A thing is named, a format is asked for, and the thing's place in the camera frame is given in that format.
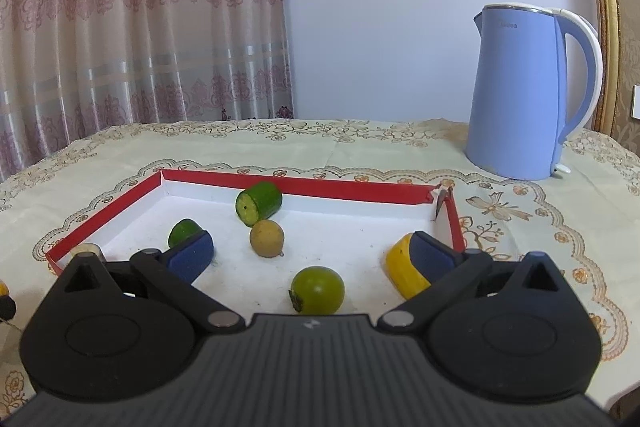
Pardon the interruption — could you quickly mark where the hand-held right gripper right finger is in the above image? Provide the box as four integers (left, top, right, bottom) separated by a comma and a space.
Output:
376, 231, 575, 334

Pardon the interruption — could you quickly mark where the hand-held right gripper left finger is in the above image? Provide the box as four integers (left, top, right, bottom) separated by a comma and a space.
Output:
62, 231, 248, 334

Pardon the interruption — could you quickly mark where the tan longan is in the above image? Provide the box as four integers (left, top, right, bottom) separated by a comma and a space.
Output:
249, 220, 286, 259

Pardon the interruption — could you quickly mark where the red cardboard tray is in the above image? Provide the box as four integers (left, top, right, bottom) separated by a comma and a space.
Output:
44, 169, 468, 303

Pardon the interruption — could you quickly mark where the tan banana slice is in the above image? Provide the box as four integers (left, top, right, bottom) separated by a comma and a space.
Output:
70, 244, 103, 263

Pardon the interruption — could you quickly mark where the green round persimmon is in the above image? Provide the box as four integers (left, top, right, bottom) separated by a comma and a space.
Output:
289, 266, 346, 315

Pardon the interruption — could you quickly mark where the green cucumber end piece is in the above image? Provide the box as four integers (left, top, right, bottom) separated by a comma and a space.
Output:
167, 218, 202, 249

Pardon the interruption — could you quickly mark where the green cucumber cylinder piece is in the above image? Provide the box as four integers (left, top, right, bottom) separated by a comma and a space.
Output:
235, 181, 283, 228

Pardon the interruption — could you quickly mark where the cream embroidered tablecloth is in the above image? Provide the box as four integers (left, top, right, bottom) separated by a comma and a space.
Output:
0, 119, 640, 427

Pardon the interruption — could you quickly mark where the blue electric kettle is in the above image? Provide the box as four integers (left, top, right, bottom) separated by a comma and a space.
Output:
464, 2, 603, 182

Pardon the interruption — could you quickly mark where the yellow black-tipped banana piece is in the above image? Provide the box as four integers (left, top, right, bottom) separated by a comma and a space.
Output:
0, 279, 17, 323

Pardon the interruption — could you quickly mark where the pink patterned curtain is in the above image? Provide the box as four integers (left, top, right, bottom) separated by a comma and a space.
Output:
0, 0, 296, 182

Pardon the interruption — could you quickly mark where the gold picture frame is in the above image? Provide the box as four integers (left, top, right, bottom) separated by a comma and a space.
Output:
577, 0, 623, 135

